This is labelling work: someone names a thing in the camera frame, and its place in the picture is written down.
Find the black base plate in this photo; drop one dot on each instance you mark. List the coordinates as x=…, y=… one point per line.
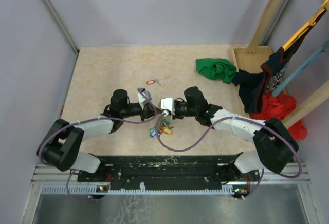
x=167, y=172

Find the key with red tag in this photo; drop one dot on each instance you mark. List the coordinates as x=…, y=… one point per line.
x=155, y=81

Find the aluminium rail frame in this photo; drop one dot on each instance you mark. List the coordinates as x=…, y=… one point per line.
x=58, y=197

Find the green cloth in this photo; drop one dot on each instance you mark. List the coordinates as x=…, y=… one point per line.
x=216, y=69

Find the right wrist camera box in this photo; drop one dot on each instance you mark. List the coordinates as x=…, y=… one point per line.
x=168, y=105

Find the yellow hanger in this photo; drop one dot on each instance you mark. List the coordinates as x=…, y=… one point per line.
x=307, y=26

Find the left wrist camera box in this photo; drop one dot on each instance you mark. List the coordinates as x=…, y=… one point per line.
x=144, y=97

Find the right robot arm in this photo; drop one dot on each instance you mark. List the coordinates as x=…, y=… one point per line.
x=274, y=145

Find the dark navy shirt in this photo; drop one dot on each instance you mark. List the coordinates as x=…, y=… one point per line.
x=254, y=85

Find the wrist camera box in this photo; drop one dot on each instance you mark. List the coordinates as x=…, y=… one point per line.
x=168, y=105
x=144, y=97

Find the grey corner wall post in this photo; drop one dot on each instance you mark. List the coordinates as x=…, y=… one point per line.
x=61, y=25

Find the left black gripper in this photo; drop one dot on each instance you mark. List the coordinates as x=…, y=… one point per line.
x=148, y=111

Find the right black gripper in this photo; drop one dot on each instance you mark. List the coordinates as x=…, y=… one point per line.
x=176, y=116

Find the large keyring with tagged keys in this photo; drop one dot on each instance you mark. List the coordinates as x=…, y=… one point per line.
x=162, y=126

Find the light blue hanger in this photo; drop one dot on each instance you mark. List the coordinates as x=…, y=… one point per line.
x=302, y=67

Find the wooden rack frame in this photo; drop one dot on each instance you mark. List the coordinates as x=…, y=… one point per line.
x=251, y=57

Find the red cloth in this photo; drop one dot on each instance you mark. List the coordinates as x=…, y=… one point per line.
x=280, y=107

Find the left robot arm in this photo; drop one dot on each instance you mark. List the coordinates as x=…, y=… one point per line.
x=61, y=146

